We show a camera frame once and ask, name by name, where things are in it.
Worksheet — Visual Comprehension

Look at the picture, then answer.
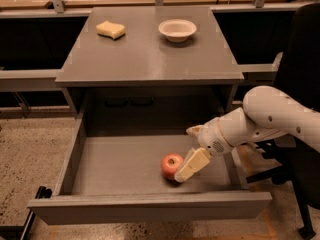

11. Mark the grey cabinet counter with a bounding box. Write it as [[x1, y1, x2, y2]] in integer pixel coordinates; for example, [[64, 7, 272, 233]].
[[56, 6, 243, 111]]

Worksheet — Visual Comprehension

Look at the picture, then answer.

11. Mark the black cart base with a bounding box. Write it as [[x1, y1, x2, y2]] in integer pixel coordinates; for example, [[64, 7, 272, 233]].
[[0, 186, 52, 240]]

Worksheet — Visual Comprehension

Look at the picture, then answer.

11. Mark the white bowl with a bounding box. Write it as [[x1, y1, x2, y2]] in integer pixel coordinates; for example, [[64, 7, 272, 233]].
[[158, 19, 197, 43]]

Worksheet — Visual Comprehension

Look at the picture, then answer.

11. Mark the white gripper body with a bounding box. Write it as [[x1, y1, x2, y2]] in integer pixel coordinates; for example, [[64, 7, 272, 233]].
[[197, 117, 233, 156]]

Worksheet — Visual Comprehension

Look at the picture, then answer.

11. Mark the black office chair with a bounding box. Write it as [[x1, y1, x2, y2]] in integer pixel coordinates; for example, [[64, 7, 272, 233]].
[[244, 3, 320, 240]]

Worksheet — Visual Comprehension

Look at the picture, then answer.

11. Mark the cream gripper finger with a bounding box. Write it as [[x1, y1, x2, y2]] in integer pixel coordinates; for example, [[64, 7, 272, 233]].
[[174, 148, 211, 183], [186, 125, 203, 137]]

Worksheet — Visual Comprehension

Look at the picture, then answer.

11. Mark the yellow sponge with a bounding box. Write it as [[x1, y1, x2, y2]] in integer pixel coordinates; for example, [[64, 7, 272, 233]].
[[96, 21, 126, 40]]

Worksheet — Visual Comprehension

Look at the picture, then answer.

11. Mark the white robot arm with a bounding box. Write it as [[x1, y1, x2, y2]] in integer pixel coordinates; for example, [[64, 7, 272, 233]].
[[174, 86, 320, 183]]

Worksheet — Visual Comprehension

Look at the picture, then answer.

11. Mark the grey open drawer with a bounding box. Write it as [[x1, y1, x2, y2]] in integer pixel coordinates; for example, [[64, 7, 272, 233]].
[[27, 97, 273, 226]]

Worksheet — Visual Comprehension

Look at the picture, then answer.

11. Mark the red apple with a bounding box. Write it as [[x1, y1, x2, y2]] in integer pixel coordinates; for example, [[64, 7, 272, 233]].
[[161, 153, 184, 181]]

